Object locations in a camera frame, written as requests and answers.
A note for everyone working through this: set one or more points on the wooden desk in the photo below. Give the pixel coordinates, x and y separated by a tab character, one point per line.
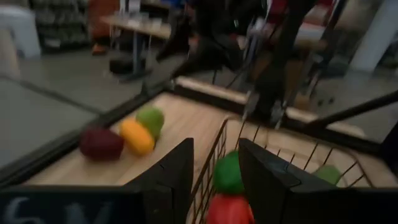
140	26

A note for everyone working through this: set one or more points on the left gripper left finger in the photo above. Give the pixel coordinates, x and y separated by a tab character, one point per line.
171	180

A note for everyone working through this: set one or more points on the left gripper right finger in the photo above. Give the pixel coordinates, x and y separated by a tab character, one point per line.
267	177

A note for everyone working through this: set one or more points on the green apple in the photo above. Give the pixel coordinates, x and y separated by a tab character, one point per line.
150	119

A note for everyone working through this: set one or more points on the dark red faceted fruit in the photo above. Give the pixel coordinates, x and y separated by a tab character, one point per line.
101	144

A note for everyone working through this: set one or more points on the bright green round fruit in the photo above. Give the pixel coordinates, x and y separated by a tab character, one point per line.
228	171

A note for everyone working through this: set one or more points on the green lime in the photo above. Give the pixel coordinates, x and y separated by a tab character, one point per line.
328	174

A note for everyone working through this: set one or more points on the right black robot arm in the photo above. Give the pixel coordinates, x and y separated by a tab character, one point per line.
280	77

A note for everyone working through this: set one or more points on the red-orange mango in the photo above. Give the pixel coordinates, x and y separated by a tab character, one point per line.
230	208

